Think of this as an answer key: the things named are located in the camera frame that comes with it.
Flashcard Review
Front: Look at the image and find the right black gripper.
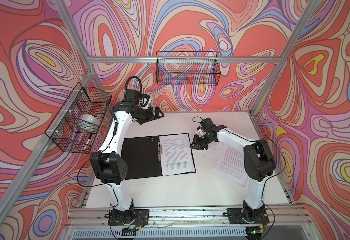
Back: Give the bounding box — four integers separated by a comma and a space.
189, 133, 214, 150

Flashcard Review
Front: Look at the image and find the highlighted printed paper sheet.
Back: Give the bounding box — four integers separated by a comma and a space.
159, 133, 196, 176

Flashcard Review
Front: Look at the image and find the blue file folder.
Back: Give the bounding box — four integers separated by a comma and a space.
119, 132, 197, 181

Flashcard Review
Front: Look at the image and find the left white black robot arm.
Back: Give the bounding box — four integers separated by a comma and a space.
90, 90, 164, 213

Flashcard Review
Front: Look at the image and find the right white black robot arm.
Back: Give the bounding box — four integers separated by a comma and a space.
190, 118, 276, 223

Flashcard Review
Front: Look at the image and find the metal folder clip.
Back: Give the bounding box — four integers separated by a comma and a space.
158, 142, 162, 161

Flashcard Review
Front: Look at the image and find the far printed paper sheet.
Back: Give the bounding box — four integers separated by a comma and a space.
206, 142, 224, 158

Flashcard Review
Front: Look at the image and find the right printed paper sheet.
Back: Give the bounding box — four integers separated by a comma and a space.
213, 144, 249, 186

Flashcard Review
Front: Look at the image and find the white bowl in basket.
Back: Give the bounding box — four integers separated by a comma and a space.
79, 114, 100, 126

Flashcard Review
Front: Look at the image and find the black marker pen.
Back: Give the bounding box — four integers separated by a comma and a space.
83, 134, 92, 152

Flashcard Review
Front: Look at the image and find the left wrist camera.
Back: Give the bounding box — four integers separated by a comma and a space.
141, 94, 150, 107

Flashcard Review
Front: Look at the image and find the back black wire basket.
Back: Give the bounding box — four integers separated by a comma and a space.
155, 50, 221, 86

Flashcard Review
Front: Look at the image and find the black wire basket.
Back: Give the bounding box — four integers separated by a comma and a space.
45, 83, 111, 154
155, 50, 221, 86

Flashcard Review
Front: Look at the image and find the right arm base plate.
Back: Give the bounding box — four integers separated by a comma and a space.
223, 208, 270, 225

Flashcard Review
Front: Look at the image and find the left black wire basket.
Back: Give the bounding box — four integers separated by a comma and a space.
45, 83, 111, 154

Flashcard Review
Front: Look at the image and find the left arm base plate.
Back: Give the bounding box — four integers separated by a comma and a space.
104, 209, 149, 227

